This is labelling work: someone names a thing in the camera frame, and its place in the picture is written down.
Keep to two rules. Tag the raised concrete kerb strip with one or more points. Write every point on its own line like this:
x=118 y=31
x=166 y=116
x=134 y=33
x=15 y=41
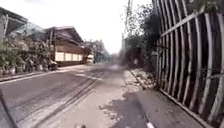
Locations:
x=30 y=75

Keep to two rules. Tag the rubble pile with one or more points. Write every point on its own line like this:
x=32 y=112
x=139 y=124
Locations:
x=141 y=78

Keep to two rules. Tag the brown wooden house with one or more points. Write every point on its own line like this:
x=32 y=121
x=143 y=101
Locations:
x=66 y=46

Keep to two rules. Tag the trees by fence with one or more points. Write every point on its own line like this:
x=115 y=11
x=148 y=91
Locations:
x=143 y=33

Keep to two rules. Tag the concrete sidewalk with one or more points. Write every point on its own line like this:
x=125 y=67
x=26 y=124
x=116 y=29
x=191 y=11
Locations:
x=163 y=111

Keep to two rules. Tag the potted plants row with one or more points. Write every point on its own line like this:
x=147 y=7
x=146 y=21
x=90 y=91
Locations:
x=23 y=55

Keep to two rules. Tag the tall barred metal fence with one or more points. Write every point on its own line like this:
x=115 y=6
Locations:
x=191 y=63

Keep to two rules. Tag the tall pole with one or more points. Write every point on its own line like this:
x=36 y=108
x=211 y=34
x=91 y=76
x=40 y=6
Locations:
x=127 y=18

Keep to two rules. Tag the grey roofed building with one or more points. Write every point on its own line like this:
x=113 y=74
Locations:
x=10 y=23

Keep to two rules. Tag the distant trees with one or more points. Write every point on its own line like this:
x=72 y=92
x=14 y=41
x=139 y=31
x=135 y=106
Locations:
x=96 y=50

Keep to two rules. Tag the grey asphalt road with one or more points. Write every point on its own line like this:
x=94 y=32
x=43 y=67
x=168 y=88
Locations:
x=60 y=90

